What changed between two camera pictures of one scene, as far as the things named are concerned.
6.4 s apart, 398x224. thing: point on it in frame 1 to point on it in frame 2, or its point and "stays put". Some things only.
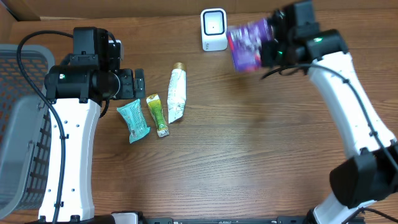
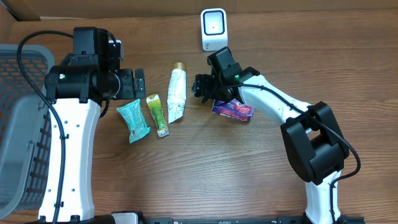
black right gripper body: (275, 55) to (209, 88)
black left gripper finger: (139, 78) stays put
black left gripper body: (126, 85) stays put
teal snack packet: (135, 120) stays put
